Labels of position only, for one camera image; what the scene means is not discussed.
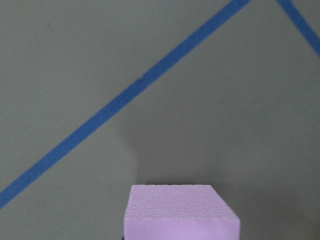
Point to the pink foam block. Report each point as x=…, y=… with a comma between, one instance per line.
x=178, y=212

